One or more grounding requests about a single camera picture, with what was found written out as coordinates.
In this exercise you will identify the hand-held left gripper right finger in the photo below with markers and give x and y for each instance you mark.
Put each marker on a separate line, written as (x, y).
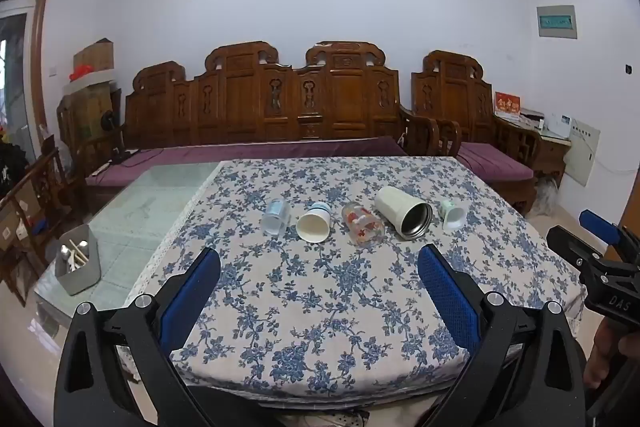
(447, 297)

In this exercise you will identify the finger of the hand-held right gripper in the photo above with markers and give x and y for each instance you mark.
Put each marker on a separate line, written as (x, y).
(570, 249)
(599, 225)

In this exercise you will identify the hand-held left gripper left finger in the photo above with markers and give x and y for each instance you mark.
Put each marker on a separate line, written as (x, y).
(187, 302)

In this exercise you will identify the small white green cup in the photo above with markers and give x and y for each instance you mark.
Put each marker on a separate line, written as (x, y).
(453, 214)

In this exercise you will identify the white steel-lined tumbler cup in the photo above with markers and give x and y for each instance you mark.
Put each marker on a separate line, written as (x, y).
(400, 209)

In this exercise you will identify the glass cup with red print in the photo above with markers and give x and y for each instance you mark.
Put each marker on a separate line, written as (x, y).
(362, 224)

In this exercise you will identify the clear plastic cup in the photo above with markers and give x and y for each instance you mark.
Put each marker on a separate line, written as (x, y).
(276, 218)

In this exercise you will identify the white paper cup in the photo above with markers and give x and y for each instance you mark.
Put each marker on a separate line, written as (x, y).
(314, 223)

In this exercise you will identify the person's right hand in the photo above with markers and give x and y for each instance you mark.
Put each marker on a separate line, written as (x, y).
(602, 352)

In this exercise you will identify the clear plastic bag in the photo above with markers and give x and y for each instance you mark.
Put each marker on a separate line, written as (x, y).
(545, 197)

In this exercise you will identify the white leaning panel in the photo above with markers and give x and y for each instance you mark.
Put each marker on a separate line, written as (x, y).
(582, 154)

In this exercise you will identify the wooden side table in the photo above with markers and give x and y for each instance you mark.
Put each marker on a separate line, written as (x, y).
(542, 154)

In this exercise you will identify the grey utensil container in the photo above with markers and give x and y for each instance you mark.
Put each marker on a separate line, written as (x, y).
(80, 274)

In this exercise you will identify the purple armchair cushion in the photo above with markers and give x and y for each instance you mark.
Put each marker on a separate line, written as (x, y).
(492, 159)

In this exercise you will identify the white spoon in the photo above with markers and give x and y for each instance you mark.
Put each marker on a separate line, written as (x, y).
(72, 259)

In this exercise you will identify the blue floral tablecloth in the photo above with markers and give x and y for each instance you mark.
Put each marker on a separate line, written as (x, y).
(320, 302)

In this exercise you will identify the red desk calendar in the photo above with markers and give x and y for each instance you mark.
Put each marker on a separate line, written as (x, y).
(506, 104)

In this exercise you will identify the purple sofa cushion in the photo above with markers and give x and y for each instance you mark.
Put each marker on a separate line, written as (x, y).
(240, 154)

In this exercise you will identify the wooden chair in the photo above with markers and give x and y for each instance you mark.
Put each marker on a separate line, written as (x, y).
(35, 207)

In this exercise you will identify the carved wooden armchair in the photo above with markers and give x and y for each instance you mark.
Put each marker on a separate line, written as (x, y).
(452, 97)

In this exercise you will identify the black fan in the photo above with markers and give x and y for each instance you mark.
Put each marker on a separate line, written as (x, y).
(107, 122)

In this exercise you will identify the large cardboard box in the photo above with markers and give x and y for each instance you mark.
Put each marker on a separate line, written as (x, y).
(87, 112)

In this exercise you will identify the carved wooden sofa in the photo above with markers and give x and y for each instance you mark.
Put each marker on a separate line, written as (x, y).
(280, 102)

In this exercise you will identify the red cloth item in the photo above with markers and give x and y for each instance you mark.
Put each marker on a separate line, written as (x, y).
(82, 72)

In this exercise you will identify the small cardboard box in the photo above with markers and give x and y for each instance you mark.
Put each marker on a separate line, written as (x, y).
(95, 54)

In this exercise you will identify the wall electrical panel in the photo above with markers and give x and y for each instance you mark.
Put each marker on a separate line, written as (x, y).
(556, 22)

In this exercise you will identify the wooden door frame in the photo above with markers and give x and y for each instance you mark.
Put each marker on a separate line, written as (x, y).
(41, 32)

